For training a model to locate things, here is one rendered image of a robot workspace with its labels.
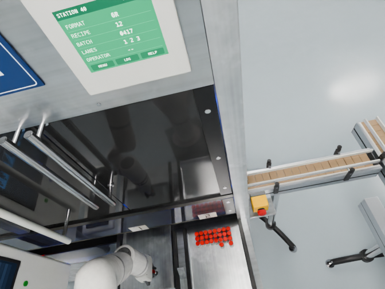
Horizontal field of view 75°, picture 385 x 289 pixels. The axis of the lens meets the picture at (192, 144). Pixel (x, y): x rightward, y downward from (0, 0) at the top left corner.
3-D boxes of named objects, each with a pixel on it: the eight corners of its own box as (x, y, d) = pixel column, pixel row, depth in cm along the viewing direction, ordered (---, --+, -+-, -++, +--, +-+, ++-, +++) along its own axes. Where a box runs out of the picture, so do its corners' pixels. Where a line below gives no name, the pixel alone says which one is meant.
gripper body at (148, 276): (130, 253, 104) (140, 258, 113) (129, 280, 98) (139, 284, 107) (147, 249, 103) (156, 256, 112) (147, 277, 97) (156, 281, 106)
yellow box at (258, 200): (249, 199, 125) (249, 193, 119) (264, 196, 124) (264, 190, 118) (253, 214, 120) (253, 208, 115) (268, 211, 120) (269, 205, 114)
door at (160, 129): (131, 209, 107) (33, 122, 59) (231, 190, 103) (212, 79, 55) (131, 211, 106) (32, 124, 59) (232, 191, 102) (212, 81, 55)
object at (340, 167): (244, 203, 136) (244, 191, 123) (238, 178, 145) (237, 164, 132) (377, 179, 129) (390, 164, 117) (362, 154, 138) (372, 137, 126)
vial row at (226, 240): (196, 243, 125) (195, 241, 122) (232, 237, 124) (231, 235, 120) (197, 248, 124) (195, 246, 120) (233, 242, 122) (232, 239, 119)
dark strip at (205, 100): (225, 211, 120) (191, 88, 56) (235, 210, 119) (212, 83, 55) (226, 214, 119) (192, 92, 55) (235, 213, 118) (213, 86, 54)
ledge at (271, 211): (244, 194, 137) (243, 192, 136) (267, 189, 136) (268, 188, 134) (250, 219, 129) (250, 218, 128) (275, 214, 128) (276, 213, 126)
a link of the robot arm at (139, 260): (129, 281, 96) (150, 266, 97) (113, 276, 85) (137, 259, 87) (121, 261, 101) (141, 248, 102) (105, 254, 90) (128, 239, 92)
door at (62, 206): (31, 229, 111) (-135, 161, 64) (130, 210, 107) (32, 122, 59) (30, 230, 111) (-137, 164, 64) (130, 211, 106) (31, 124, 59)
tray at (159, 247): (126, 225, 139) (123, 223, 136) (171, 217, 136) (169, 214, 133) (122, 296, 119) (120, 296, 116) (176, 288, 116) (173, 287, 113)
